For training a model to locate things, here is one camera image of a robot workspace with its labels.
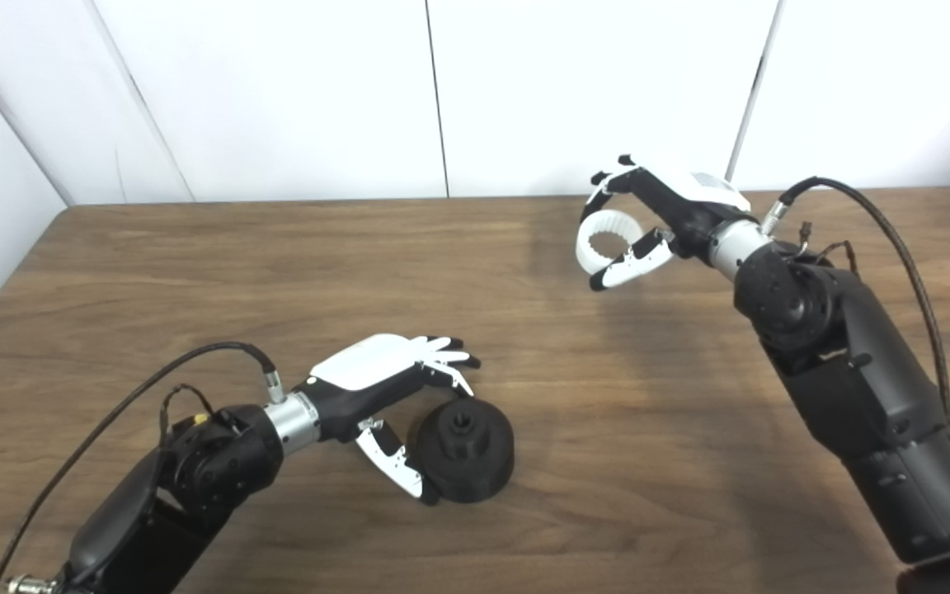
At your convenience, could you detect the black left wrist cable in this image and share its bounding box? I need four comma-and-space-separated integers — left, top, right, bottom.
0, 341, 286, 594

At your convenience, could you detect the thin wrist wire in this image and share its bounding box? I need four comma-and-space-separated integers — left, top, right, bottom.
158, 383, 216, 438
792, 221, 857, 269

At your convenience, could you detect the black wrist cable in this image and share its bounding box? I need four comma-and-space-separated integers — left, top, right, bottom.
0, 341, 286, 594
762, 177, 950, 479

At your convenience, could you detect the thin left wrist wire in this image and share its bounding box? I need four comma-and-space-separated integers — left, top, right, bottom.
158, 383, 216, 438

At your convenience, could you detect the white and black right hand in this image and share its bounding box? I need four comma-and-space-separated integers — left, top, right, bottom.
580, 154, 752, 291

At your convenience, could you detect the thin right wrist wire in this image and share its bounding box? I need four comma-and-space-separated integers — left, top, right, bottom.
792, 221, 857, 269

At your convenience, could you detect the white and black left hand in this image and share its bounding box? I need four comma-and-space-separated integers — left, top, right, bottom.
306, 333, 482, 506

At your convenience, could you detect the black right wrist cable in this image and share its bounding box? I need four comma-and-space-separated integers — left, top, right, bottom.
762, 177, 950, 479

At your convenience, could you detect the round black part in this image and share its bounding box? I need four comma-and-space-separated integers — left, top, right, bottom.
416, 398, 515, 504

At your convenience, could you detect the white ring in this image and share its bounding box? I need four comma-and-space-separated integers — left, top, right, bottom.
576, 210, 645, 275

